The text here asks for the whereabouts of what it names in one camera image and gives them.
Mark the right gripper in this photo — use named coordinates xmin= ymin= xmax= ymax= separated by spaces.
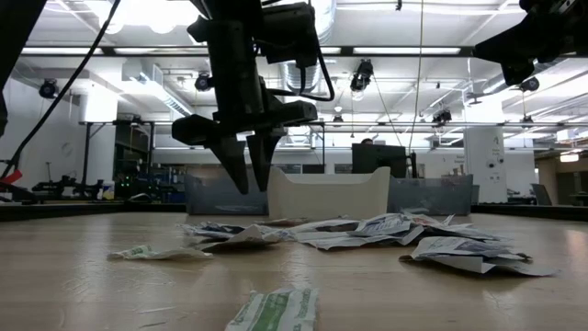
xmin=472 ymin=16 xmax=588 ymax=86

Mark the black monitor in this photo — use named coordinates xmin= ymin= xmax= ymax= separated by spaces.
xmin=351 ymin=143 xmax=410 ymax=179

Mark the silver ribbed air duct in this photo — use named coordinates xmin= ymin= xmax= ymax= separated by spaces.
xmin=279 ymin=0 xmax=337 ymax=93

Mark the white round pillar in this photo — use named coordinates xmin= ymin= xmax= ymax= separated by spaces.
xmin=463 ymin=126 xmax=509 ymax=203

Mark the dark chair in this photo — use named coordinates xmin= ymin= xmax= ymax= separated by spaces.
xmin=531 ymin=183 xmax=553 ymax=207

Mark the white plastic bin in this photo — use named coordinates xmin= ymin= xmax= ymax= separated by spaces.
xmin=266 ymin=165 xmax=391 ymax=222

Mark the red handled clamp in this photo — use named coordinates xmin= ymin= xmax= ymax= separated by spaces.
xmin=0 ymin=168 xmax=23 ymax=186

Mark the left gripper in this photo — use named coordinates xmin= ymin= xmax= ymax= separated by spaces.
xmin=172 ymin=16 xmax=319 ymax=195

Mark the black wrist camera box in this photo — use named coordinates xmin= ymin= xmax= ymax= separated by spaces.
xmin=259 ymin=2 xmax=322 ymax=69

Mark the grey translucent plastic bin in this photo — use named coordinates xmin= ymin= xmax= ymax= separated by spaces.
xmin=186 ymin=174 xmax=270 ymax=216
xmin=388 ymin=174 xmax=474 ymax=216

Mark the blue label wipe packet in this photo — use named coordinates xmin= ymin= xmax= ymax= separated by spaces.
xmin=178 ymin=221 xmax=247 ymax=240
xmin=411 ymin=236 xmax=514 ymax=258

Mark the dark equipment rack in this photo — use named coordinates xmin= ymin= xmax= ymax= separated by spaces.
xmin=114 ymin=123 xmax=155 ymax=201

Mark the black rig frame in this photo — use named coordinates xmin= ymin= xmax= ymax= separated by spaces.
xmin=80 ymin=120 xmax=327 ymax=194

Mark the black overhead frame bar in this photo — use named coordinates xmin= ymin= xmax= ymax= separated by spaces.
xmin=20 ymin=44 xmax=477 ymax=58

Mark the white gauze pad packet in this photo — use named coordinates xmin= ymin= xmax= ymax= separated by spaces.
xmin=296 ymin=229 xmax=426 ymax=252

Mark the green print packet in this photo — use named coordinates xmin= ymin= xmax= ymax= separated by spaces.
xmin=107 ymin=244 xmax=213 ymax=262
xmin=224 ymin=287 xmax=321 ymax=331

